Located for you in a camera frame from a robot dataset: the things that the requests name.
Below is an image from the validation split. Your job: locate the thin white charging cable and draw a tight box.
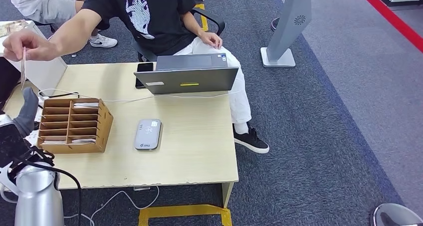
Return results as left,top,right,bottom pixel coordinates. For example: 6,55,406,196
38,88,239,103

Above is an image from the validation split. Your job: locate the grey card reader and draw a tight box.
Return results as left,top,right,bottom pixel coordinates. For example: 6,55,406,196
134,119,163,151

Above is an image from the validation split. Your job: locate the cardboard key card organiser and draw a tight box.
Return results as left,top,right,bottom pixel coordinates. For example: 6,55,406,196
37,98,114,155

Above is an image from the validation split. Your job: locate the white cabinet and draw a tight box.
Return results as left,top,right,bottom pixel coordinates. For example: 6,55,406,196
0,20,68,96

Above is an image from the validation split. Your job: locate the grey laptop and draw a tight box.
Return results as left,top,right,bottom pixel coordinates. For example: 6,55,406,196
134,53,239,95

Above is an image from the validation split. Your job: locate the person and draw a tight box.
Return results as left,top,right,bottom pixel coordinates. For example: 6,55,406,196
1,0,118,49
1,0,270,155

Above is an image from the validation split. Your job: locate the white looping cable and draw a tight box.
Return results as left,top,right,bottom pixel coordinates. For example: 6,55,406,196
91,186,160,224

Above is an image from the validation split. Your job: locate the wooden desk leg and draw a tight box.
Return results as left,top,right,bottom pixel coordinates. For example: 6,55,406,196
222,182,235,209

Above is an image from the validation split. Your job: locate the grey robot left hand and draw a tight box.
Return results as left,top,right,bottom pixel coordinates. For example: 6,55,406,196
0,87,39,139

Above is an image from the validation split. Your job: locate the printed paper stack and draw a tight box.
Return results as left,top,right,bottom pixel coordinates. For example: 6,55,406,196
0,19,30,38

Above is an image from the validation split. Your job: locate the black sneaker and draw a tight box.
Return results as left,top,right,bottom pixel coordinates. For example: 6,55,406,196
233,126,270,155

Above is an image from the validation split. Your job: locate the thin black cable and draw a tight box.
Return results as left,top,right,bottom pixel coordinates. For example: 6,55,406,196
39,91,80,100

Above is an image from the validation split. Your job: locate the person's right hand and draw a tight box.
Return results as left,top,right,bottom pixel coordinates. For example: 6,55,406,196
2,29,62,62

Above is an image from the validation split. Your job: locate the black smartphone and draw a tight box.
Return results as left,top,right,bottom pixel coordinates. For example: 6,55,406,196
135,62,155,89

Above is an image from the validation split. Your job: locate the grey power strip cord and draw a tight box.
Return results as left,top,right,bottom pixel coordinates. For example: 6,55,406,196
0,185,95,226

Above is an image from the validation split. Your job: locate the black office chair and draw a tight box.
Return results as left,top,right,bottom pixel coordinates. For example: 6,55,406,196
131,6,226,62

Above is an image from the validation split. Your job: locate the person's left hand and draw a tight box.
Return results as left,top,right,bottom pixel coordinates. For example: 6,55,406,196
199,31,223,50

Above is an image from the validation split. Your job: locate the grey kiosk stand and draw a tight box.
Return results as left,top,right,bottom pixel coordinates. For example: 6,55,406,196
260,0,312,68

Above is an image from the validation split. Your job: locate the round grey dome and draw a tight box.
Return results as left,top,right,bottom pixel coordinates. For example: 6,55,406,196
371,203,423,226

